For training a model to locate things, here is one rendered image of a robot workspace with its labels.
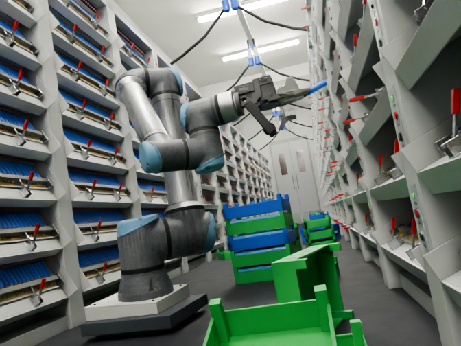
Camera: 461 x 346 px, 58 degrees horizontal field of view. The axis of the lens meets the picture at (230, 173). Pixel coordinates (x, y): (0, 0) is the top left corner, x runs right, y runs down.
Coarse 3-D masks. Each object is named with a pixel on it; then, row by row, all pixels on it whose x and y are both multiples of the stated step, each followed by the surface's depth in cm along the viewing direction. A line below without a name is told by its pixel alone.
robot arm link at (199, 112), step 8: (216, 96) 121; (184, 104) 123; (192, 104) 121; (200, 104) 120; (208, 104) 120; (216, 104) 119; (184, 112) 121; (192, 112) 120; (200, 112) 120; (208, 112) 119; (216, 112) 119; (184, 120) 121; (192, 120) 120; (200, 120) 119; (208, 120) 120; (216, 120) 120; (184, 128) 122; (192, 128) 120
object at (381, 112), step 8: (376, 64) 86; (376, 72) 86; (384, 80) 86; (384, 96) 91; (376, 104) 101; (384, 104) 94; (368, 112) 144; (376, 112) 105; (384, 112) 98; (360, 120) 145; (368, 120) 117; (376, 120) 109; (384, 120) 102; (360, 128) 145; (368, 128) 123; (376, 128) 115; (360, 136) 141; (368, 136) 129
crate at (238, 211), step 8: (272, 200) 201; (280, 200) 200; (288, 200) 216; (224, 208) 209; (232, 208) 208; (240, 208) 206; (248, 208) 205; (256, 208) 204; (264, 208) 202; (272, 208) 201; (280, 208) 200; (288, 208) 212; (224, 216) 209; (232, 216) 207; (240, 216) 206
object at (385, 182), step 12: (396, 144) 99; (396, 156) 84; (384, 168) 142; (396, 168) 98; (372, 180) 142; (384, 180) 124; (396, 180) 94; (372, 192) 139; (384, 192) 117; (396, 192) 102; (408, 192) 89
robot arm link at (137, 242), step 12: (144, 216) 141; (156, 216) 145; (120, 228) 141; (132, 228) 139; (144, 228) 140; (156, 228) 142; (168, 228) 143; (120, 240) 141; (132, 240) 139; (144, 240) 139; (156, 240) 141; (168, 240) 142; (120, 252) 141; (132, 252) 138; (144, 252) 139; (156, 252) 141; (168, 252) 143; (120, 264) 142; (132, 264) 138; (144, 264) 138; (156, 264) 141
